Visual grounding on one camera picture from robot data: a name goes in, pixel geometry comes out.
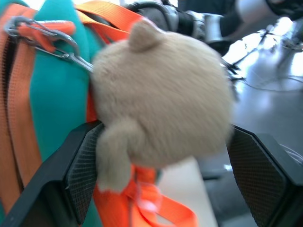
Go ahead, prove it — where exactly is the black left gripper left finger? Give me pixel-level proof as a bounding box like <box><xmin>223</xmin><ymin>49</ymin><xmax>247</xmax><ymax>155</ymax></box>
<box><xmin>0</xmin><ymin>121</ymin><xmax>105</xmax><ymax>227</ymax></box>

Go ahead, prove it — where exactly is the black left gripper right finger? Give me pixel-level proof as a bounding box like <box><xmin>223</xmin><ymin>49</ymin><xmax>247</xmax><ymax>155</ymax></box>
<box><xmin>226</xmin><ymin>124</ymin><xmax>303</xmax><ymax>227</ymax></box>

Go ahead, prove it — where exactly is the orange and teal backpack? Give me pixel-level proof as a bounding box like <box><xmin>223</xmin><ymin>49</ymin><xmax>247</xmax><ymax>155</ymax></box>
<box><xmin>0</xmin><ymin>0</ymin><xmax>199</xmax><ymax>227</ymax></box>

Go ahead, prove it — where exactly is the silver carabiner clip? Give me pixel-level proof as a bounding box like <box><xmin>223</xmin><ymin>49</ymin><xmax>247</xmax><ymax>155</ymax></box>
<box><xmin>3</xmin><ymin>16</ymin><xmax>94</xmax><ymax>72</ymax></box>

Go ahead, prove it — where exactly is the beige plush bear keychain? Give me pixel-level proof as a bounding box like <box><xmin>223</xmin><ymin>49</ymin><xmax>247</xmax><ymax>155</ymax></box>
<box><xmin>91</xmin><ymin>19</ymin><xmax>235</xmax><ymax>192</ymax></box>

